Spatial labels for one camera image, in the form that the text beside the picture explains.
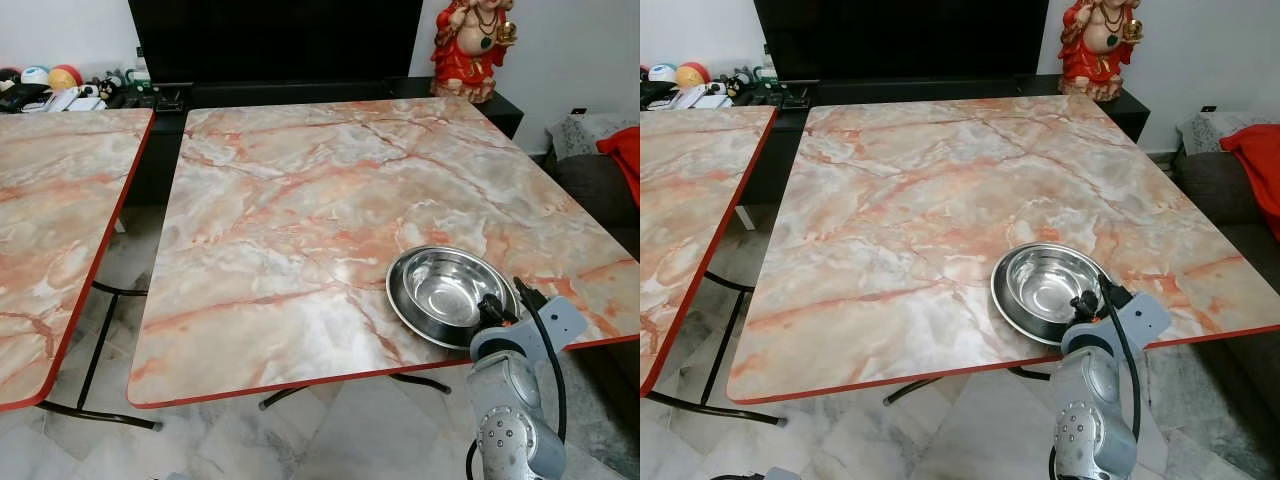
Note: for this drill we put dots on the red laughing buddha statue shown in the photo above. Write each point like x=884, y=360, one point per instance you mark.
x=1098, y=50
x=470, y=55

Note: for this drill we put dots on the large black television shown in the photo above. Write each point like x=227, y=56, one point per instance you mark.
x=275, y=40
x=900, y=38

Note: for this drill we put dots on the black metal table leg frame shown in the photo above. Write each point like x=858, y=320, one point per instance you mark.
x=715, y=345
x=1030, y=373
x=420, y=380
x=95, y=355

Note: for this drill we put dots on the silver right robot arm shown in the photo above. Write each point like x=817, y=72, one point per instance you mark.
x=1092, y=420
x=510, y=410

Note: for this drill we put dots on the grey patterned cushion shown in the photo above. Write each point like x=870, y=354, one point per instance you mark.
x=1205, y=132
x=580, y=135

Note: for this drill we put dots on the red cloth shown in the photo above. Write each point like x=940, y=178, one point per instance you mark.
x=625, y=160
x=1260, y=170

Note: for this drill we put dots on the white and blue ball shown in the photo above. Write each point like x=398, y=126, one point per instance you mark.
x=662, y=72
x=35, y=74

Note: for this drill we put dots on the stainless steel bowl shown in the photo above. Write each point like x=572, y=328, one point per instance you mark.
x=1040, y=285
x=445, y=290

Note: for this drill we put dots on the dark grey sofa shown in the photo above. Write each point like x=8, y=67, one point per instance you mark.
x=590, y=190
x=1215, y=195

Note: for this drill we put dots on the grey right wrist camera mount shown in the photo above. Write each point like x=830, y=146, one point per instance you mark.
x=1145, y=314
x=562, y=320

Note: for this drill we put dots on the orange and yellow ball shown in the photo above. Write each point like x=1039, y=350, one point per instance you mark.
x=692, y=73
x=66, y=76

